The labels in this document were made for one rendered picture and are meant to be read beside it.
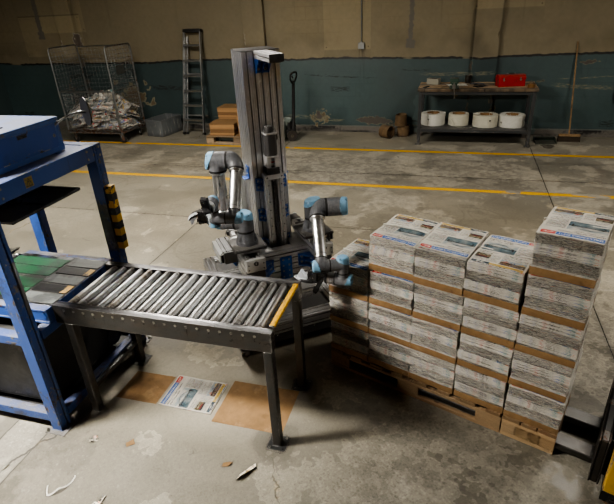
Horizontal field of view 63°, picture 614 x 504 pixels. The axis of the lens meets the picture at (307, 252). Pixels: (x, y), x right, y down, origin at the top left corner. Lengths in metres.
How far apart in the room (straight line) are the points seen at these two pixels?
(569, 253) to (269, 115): 1.98
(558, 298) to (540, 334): 0.24
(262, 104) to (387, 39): 6.16
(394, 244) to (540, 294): 0.79
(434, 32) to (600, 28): 2.47
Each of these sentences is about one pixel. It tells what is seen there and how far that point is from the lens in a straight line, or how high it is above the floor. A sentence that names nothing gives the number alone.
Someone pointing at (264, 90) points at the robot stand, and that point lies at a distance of 3.38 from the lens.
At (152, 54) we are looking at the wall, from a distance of 10.96.
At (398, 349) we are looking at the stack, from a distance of 3.21.
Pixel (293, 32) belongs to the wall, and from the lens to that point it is 9.72.
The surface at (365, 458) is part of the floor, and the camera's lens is 3.04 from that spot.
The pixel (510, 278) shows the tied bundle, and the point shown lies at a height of 1.02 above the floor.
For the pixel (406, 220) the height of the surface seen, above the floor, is 1.06.
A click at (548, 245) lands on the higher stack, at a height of 1.23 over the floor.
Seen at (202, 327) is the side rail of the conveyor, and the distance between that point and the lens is 2.72.
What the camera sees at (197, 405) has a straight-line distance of 3.43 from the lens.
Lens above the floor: 2.31
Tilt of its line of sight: 27 degrees down
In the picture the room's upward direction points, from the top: 3 degrees counter-clockwise
